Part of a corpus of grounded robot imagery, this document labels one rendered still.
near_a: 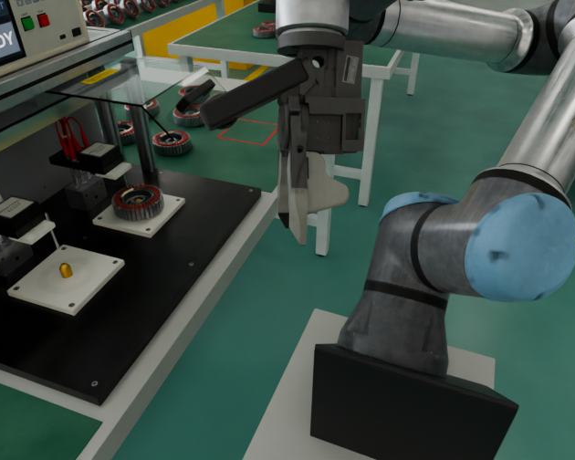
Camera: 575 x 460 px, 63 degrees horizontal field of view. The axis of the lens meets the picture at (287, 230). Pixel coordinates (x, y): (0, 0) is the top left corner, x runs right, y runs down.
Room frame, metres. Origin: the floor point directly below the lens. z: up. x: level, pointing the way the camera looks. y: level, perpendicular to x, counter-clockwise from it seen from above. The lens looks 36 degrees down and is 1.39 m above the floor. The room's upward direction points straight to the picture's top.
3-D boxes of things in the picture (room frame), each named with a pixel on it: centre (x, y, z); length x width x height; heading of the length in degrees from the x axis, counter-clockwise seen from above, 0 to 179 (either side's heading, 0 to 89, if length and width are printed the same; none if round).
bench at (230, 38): (3.10, -0.24, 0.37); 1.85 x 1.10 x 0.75; 160
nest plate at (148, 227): (0.91, 0.34, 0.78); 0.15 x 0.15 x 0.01; 70
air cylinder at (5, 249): (0.73, 0.56, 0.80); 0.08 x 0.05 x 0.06; 160
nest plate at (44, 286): (0.68, 0.42, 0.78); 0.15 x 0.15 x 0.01; 70
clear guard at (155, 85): (0.97, 0.32, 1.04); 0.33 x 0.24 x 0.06; 70
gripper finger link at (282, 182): (0.48, -0.02, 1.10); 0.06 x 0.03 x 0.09; 96
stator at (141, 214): (0.91, 0.34, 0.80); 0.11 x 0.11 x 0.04
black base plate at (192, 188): (0.80, 0.40, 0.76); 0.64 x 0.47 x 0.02; 160
